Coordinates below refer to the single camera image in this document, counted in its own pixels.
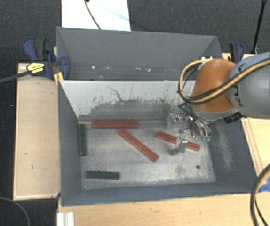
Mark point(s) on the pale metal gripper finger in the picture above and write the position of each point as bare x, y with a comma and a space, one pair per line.
185, 146
178, 145

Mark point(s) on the dark green flat block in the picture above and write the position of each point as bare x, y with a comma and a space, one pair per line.
102, 175
83, 139

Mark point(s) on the red-brown flat block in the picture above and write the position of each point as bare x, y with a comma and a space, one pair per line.
138, 145
115, 124
166, 137

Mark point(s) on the pale wood board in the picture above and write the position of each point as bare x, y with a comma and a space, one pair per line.
36, 138

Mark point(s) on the grey metal bin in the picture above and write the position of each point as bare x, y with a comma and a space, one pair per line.
135, 55

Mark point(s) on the black cylinder on white bracket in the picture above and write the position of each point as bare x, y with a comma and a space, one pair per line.
232, 118

